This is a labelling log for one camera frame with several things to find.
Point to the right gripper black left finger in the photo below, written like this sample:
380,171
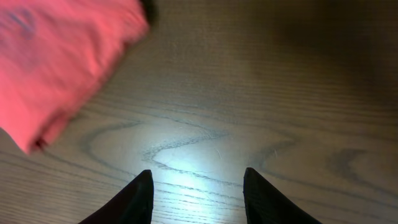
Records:
132,205

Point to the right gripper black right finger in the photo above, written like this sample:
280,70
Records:
264,204

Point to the orange printed t-shirt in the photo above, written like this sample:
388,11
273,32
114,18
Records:
55,55

